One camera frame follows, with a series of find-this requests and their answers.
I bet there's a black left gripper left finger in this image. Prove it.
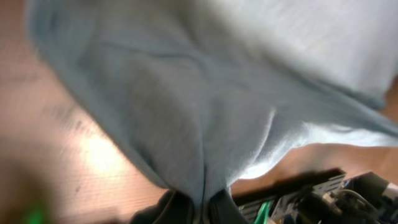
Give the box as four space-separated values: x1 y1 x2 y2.
129 190 195 224

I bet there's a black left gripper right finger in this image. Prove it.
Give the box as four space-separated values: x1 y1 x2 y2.
208 190 249 224

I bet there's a light blue t-shirt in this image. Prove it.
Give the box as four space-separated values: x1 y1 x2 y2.
27 0 397 205

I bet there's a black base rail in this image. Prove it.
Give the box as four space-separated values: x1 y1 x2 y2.
233 169 397 224

